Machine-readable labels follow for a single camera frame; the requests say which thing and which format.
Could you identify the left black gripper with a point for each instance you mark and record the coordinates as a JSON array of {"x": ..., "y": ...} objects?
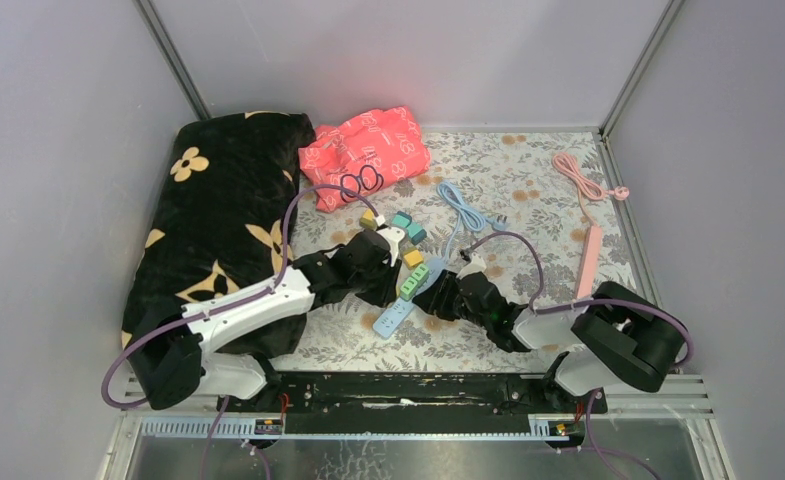
[{"x": 386, "y": 295}]

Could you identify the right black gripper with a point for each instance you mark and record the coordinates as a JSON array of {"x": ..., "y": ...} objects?
[{"x": 435, "y": 298}]

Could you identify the green plug cube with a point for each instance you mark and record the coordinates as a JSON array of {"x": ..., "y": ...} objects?
[
  {"x": 420, "y": 274},
  {"x": 408, "y": 288}
]

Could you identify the green plug cube bottom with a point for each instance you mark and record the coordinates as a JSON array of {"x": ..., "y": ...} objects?
[{"x": 420, "y": 274}]

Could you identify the blue power strip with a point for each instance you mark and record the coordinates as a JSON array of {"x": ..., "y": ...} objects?
[{"x": 468, "y": 218}]

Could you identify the teal plug cube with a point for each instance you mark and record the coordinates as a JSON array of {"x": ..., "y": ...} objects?
[
  {"x": 401, "y": 220},
  {"x": 416, "y": 233}
]

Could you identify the pink power strip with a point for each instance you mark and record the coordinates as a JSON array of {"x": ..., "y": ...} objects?
[{"x": 587, "y": 192}]

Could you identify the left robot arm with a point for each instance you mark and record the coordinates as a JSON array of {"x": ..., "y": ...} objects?
[{"x": 176, "y": 353}]

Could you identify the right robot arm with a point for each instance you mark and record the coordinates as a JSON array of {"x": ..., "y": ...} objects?
[{"x": 610, "y": 337}]

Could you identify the yellow plug cube top-left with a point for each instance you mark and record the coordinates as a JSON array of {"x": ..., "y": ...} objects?
[{"x": 368, "y": 220}]

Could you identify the yellow plug cube lower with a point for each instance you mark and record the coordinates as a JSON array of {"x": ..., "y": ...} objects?
[{"x": 412, "y": 258}]

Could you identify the floral table mat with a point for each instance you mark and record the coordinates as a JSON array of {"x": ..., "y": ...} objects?
[{"x": 497, "y": 174}]

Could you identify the pink patterned bag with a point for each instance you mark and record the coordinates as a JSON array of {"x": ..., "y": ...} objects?
[{"x": 364, "y": 155}]

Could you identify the black floral blanket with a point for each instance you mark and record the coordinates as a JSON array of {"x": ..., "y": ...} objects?
[{"x": 218, "y": 222}]

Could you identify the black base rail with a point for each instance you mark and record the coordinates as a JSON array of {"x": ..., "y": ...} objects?
[{"x": 414, "y": 403}]

